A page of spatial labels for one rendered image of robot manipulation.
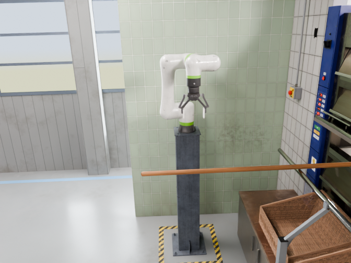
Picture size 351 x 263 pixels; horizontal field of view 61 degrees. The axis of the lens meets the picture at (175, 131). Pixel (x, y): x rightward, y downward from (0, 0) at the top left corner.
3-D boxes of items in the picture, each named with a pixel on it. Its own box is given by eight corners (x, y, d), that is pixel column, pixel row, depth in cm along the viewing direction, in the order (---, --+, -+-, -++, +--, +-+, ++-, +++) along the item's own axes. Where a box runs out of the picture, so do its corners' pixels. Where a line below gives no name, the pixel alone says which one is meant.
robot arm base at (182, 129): (177, 123, 274) (176, 117, 272) (192, 123, 274) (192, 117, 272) (178, 133, 249) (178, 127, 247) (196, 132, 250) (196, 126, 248)
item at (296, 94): (296, 96, 273) (297, 85, 270) (301, 99, 264) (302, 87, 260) (288, 96, 273) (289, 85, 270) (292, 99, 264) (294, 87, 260)
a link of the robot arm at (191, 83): (187, 79, 186) (201, 78, 186) (185, 76, 197) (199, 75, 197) (187, 88, 188) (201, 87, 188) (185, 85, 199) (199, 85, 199)
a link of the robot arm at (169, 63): (158, 116, 252) (157, 52, 228) (176, 114, 257) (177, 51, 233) (162, 122, 241) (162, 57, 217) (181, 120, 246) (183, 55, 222)
